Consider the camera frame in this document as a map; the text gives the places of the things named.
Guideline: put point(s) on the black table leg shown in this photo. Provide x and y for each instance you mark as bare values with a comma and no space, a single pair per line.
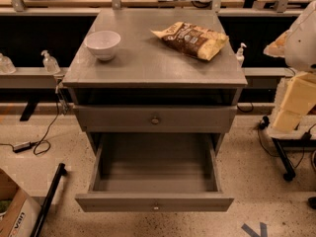
289,174

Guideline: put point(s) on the white ceramic bowl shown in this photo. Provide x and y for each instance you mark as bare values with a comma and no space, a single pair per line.
103,44

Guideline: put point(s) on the white pump bottle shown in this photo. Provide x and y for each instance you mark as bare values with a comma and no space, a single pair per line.
240,53

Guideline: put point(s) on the clear sanitizer pump bottle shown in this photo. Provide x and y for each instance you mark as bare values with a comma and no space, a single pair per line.
50,63

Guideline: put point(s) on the grey drawer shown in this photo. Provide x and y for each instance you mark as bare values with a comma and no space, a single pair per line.
155,119
154,172

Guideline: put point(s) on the clear glass jar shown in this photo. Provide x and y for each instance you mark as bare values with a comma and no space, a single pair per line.
6,65

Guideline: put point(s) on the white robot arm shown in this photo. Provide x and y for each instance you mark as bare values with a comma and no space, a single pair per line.
297,46

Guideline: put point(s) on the black metal bar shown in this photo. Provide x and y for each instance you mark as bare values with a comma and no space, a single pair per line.
61,171

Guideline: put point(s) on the black power adapter with cable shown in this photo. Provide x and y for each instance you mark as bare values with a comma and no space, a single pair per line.
62,108

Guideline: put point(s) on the yellow brown chip bag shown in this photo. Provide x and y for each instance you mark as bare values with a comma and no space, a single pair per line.
193,40

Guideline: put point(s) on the cardboard box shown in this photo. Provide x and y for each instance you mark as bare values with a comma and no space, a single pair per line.
19,211

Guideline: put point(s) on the grey wooden drawer cabinet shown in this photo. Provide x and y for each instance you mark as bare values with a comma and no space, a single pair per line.
146,72

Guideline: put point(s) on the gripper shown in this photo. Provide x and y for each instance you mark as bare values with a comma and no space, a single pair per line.
302,46

